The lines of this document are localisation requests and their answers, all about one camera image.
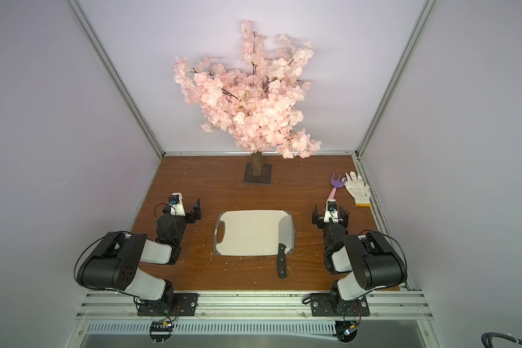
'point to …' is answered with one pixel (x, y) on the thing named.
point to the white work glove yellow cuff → (357, 188)
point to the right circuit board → (346, 330)
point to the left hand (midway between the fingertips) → (188, 199)
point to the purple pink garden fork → (335, 184)
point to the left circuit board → (161, 330)
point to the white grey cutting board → (249, 233)
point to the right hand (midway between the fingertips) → (334, 203)
